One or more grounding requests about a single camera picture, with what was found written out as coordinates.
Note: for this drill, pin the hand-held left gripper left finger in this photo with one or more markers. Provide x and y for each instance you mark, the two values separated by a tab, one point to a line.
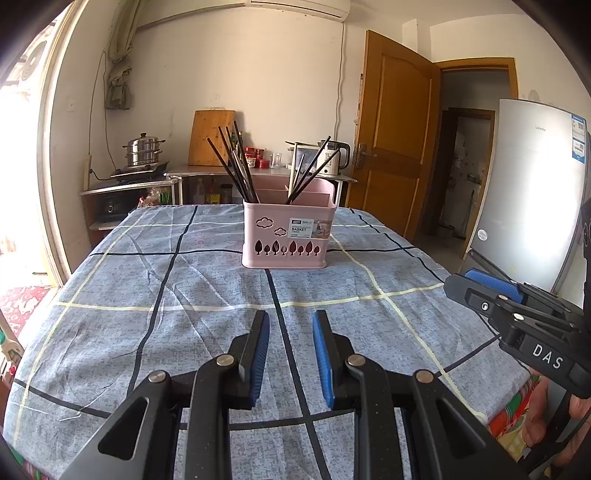
261	350

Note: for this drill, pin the clear plastic container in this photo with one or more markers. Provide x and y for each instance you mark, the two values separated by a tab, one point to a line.
307	154

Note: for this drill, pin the pink plastic basket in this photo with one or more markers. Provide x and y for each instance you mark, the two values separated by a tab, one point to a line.
277	210

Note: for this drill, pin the colourful floral cloth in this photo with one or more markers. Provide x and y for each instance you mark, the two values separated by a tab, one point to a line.
508	415

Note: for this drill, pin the wooden cutting board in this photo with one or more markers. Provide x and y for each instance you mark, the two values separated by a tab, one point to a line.
207	138

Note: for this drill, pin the tied beige curtain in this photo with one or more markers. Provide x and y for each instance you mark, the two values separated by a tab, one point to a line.
117	87

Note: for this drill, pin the dark oil bottle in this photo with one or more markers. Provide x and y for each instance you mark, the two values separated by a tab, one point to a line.
239	141

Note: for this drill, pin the metal chopstick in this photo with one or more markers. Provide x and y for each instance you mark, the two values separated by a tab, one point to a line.
298	173

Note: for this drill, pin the glass window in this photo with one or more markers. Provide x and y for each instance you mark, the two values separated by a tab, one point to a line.
23	161

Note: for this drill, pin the outdoor air conditioner unit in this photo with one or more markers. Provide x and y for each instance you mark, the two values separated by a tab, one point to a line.
27	60

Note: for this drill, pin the wooden chopstick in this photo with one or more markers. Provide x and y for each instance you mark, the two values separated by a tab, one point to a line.
289	189

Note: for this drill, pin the white power strip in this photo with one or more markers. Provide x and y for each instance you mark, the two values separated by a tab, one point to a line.
87	168

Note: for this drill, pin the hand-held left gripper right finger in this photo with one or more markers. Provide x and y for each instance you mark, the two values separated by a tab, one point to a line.
323	355

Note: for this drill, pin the clear plastic bottle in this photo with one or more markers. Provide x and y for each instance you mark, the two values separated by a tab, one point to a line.
199	191

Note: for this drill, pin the person's right hand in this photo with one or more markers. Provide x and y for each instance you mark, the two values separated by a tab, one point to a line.
542	415

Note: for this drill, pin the dark grey chopstick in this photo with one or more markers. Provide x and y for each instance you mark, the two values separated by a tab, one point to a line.
310	166

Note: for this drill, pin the glass cup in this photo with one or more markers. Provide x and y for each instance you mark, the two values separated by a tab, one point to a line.
276	160

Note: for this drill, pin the low metal shelf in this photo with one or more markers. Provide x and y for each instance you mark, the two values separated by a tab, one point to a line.
124	187

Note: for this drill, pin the blue checked tablecloth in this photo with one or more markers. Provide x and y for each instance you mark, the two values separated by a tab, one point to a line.
207	286

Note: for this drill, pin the soy sauce bottle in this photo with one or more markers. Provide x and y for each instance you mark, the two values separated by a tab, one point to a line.
212	196

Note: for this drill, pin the wooden door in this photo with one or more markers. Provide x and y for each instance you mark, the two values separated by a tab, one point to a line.
392	138

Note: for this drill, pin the silver refrigerator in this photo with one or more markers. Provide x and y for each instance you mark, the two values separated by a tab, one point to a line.
531	194

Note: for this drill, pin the white electric kettle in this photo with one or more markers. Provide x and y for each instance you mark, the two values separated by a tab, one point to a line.
337	159

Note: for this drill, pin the steel steamer pot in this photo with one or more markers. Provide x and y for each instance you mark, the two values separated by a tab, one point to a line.
143	150

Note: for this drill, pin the red patterned rug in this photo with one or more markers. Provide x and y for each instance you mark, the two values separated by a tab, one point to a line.
23	309

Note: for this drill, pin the black chopstick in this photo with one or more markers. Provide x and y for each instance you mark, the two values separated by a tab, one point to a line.
240	166
244	152
233	161
315	175
228	168

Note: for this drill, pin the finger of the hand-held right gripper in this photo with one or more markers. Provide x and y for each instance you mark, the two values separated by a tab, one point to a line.
491	282
475	295

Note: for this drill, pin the black induction cooker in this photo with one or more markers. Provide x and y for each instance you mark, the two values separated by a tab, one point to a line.
138	170

